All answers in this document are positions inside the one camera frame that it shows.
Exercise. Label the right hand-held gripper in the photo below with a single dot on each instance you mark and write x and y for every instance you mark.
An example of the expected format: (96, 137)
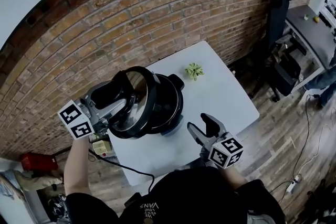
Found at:
(225, 152)

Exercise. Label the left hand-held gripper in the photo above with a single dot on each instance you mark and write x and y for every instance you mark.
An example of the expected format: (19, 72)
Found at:
(76, 118)

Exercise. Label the black pressure cooker lid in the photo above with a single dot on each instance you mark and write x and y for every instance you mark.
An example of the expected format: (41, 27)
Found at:
(139, 112)

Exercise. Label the black cooking pot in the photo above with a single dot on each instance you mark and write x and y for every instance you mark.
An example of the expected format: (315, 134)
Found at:
(168, 102)

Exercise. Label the person's right forearm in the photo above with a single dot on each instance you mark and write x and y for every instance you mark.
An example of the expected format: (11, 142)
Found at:
(235, 175)

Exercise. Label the person's left forearm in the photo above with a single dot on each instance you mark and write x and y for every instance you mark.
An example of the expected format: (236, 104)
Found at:
(77, 165)

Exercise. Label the white square table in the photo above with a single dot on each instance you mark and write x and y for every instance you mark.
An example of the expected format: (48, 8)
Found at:
(215, 102)

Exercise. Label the beige small appliance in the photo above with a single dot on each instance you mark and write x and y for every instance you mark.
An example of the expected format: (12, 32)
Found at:
(101, 147)

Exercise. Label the small green potted plant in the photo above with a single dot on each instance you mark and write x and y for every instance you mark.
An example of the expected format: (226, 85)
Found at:
(194, 71)

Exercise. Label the person's black shirt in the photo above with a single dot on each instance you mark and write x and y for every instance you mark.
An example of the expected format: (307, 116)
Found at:
(197, 196)

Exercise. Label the red metal box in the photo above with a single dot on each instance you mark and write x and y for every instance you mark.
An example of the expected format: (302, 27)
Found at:
(38, 162)

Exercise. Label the white power strip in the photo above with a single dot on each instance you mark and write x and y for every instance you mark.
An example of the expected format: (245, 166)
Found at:
(293, 184)

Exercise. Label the black office chair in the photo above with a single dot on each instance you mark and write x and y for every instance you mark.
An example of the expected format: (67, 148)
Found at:
(277, 34)

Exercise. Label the grey desk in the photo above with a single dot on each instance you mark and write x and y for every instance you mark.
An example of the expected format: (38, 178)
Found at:
(309, 31)

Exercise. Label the small yellow object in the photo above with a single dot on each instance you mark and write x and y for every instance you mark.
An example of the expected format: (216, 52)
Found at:
(316, 19)

